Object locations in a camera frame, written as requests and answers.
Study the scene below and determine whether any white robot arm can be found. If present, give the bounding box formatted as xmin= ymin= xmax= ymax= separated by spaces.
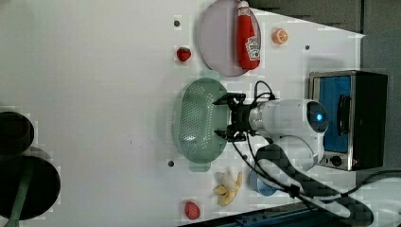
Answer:
xmin=215 ymin=93 xmax=400 ymax=227

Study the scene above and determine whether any green plastic strainer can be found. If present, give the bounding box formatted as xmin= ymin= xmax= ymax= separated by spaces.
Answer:
xmin=171 ymin=70 xmax=229 ymax=172

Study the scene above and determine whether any black round base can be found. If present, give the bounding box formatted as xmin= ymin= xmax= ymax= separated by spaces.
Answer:
xmin=0 ymin=156 xmax=61 ymax=220

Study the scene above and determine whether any peeled toy banana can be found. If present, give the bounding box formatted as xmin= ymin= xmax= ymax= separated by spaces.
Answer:
xmin=214 ymin=172 xmax=242 ymax=206

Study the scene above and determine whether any black toaster oven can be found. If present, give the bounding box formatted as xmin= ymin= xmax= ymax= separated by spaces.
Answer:
xmin=308 ymin=70 xmax=388 ymax=171

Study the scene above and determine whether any lilac round plate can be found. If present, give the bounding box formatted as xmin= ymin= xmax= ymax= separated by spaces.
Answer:
xmin=198 ymin=0 xmax=261 ymax=77

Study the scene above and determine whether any blue plastic cup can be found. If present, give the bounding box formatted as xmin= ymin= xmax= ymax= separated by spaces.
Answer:
xmin=249 ymin=170 xmax=277 ymax=197

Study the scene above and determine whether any black round weight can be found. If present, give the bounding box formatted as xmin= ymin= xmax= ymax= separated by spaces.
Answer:
xmin=0 ymin=112 xmax=34 ymax=155

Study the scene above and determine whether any pink toy strawberry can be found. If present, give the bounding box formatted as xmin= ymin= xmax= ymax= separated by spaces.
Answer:
xmin=184 ymin=201 xmax=201 ymax=220

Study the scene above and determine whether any orange half toy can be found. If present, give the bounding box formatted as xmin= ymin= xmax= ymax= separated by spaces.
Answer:
xmin=272 ymin=28 xmax=288 ymax=44

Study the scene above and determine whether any green strap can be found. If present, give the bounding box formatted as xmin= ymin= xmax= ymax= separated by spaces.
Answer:
xmin=3 ymin=160 xmax=34 ymax=227

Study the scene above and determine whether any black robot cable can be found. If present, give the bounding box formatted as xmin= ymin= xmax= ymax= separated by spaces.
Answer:
xmin=231 ymin=80 xmax=401 ymax=211

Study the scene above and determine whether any red toy strawberry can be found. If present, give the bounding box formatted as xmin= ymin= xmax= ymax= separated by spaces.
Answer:
xmin=176 ymin=46 xmax=192 ymax=62

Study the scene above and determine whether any red ketchup bottle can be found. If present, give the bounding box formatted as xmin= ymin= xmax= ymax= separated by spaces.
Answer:
xmin=236 ymin=1 xmax=260 ymax=70

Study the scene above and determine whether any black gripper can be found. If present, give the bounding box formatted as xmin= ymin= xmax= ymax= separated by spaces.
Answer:
xmin=214 ymin=93 xmax=253 ymax=142

